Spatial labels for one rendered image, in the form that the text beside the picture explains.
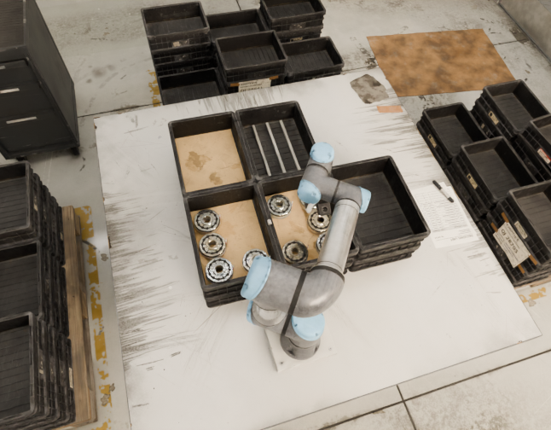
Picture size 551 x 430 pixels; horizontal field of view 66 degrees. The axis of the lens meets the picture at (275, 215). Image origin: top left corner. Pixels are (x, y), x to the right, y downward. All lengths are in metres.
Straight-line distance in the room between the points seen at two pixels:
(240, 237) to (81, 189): 1.55
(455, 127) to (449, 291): 1.47
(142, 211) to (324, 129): 0.99
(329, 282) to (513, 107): 2.43
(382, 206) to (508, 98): 1.68
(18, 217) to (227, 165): 1.09
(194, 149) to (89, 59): 2.05
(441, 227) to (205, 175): 1.09
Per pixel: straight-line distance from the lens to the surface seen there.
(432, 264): 1.95
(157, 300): 1.77
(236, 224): 1.72
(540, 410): 2.79
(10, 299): 2.35
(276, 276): 1.04
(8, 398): 2.09
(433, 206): 2.10
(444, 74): 3.91
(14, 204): 2.46
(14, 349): 2.13
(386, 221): 1.82
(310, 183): 1.29
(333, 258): 1.13
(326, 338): 1.68
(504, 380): 2.73
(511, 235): 2.54
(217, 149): 1.94
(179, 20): 3.23
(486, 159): 2.87
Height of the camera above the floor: 2.33
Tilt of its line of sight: 60 degrees down
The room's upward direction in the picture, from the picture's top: 6 degrees clockwise
